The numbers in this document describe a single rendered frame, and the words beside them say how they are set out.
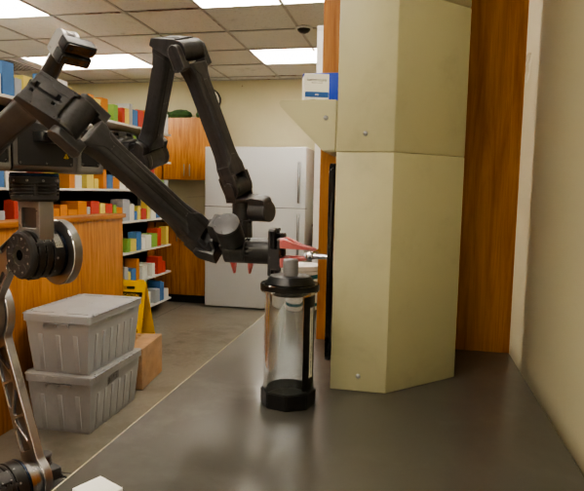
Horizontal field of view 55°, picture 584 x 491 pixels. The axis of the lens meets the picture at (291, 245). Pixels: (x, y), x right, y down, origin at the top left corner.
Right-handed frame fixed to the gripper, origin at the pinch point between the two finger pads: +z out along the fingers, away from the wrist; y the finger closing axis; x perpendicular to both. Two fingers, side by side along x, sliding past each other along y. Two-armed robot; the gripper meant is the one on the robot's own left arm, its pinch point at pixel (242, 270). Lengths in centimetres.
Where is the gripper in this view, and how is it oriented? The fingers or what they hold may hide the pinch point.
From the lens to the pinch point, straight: 163.7
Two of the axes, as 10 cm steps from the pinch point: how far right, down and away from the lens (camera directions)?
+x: 2.1, -0.9, 9.7
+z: -0.1, 10.0, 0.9
